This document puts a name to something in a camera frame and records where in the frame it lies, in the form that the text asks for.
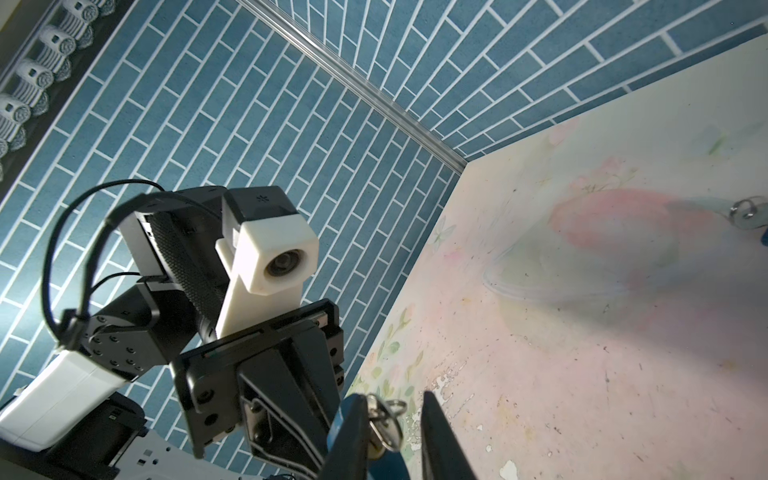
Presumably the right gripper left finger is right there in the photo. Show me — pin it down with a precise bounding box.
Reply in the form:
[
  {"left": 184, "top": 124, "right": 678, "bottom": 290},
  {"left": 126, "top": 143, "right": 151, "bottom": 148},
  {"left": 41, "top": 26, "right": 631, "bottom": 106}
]
[{"left": 318, "top": 394, "right": 369, "bottom": 480}]

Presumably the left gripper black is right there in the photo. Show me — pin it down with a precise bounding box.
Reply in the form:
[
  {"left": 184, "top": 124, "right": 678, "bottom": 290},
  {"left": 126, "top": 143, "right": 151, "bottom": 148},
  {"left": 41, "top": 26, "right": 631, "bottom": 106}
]
[{"left": 171, "top": 299, "right": 344, "bottom": 479}]

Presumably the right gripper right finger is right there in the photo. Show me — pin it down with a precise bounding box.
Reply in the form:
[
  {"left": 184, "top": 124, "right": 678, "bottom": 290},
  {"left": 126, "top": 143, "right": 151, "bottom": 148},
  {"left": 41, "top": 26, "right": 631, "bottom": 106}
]
[{"left": 420, "top": 391, "right": 477, "bottom": 480}]

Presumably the blue padlock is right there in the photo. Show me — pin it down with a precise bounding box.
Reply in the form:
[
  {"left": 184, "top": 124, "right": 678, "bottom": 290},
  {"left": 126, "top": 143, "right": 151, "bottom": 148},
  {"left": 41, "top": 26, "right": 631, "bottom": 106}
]
[
  {"left": 360, "top": 393, "right": 410, "bottom": 479},
  {"left": 728, "top": 197, "right": 768, "bottom": 246}
]

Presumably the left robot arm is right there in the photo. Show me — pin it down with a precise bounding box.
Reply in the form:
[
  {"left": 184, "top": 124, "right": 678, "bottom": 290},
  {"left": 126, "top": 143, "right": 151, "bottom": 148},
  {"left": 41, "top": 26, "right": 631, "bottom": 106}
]
[{"left": 1, "top": 186, "right": 344, "bottom": 479}]

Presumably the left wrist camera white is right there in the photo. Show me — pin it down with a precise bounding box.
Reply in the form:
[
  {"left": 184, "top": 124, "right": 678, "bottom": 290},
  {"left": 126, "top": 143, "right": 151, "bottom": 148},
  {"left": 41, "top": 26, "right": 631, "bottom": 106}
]
[{"left": 214, "top": 186, "right": 319, "bottom": 339}]

